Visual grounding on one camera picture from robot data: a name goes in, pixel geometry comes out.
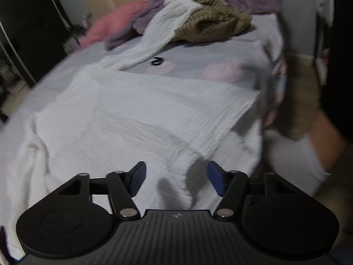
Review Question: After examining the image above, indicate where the white crinkle garment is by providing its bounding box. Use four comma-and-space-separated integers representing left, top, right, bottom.
1, 0, 261, 259

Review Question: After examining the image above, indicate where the grey heart-print bed sheet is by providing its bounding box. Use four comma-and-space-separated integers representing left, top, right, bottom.
1, 14, 286, 144

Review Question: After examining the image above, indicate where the dark wardrobe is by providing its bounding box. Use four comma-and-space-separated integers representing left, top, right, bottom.
1, 0, 71, 86

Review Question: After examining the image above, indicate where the pink pillow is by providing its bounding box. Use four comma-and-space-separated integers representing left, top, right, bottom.
80, 1, 148, 49

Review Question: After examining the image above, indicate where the olive striped garment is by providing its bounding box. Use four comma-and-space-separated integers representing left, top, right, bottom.
172, 0, 252, 44

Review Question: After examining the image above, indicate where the purple fluffy blanket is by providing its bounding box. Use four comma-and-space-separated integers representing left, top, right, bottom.
105, 0, 282, 51

